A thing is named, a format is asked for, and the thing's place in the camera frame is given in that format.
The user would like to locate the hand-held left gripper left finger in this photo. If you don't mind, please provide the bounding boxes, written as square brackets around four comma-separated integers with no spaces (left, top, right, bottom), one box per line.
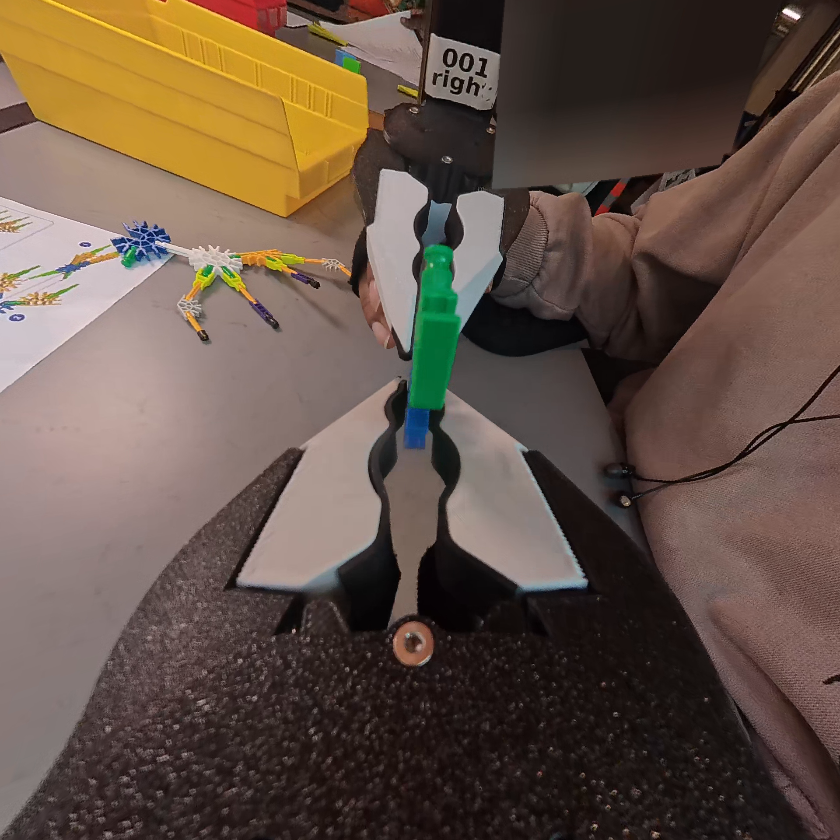
[236,378,411,597]

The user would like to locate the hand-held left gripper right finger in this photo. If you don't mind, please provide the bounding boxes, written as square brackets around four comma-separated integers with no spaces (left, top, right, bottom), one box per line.
[430,394,588,597]

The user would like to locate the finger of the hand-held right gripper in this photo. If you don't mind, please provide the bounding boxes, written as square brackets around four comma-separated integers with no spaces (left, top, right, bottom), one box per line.
[451,190,505,328]
[366,169,432,361]

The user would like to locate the green and blue toy assembly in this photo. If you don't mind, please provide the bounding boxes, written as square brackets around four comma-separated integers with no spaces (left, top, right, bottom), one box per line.
[402,243,460,452]

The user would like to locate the multicoloured toy hand assembly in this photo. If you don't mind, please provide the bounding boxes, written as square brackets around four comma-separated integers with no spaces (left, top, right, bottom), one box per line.
[110,220,353,345]

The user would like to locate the person's right forearm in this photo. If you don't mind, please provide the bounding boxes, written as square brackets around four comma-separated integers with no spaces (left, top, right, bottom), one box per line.
[492,189,723,362]

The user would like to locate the grey desk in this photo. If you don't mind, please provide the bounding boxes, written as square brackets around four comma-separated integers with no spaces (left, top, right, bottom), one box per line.
[0,56,651,808]

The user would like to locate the person's right hand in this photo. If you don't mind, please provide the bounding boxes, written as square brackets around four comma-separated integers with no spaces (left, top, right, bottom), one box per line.
[357,259,399,352]

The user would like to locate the stack of red plastic bins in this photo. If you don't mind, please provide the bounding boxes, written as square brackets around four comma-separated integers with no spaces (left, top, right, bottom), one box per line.
[190,0,290,37]

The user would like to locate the person's beige sweatshirt torso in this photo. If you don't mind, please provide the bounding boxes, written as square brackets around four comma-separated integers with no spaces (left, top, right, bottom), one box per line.
[607,72,840,821]

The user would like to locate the yellow plastic bin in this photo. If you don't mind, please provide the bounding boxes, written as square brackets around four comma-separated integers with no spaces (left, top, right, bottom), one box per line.
[0,0,370,219]

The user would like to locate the white toy instruction sheet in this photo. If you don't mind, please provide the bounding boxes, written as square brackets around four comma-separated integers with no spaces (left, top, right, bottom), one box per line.
[0,196,175,395]

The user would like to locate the black wired earphones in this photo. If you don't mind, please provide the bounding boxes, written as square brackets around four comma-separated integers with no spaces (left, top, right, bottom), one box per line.
[602,364,840,509]

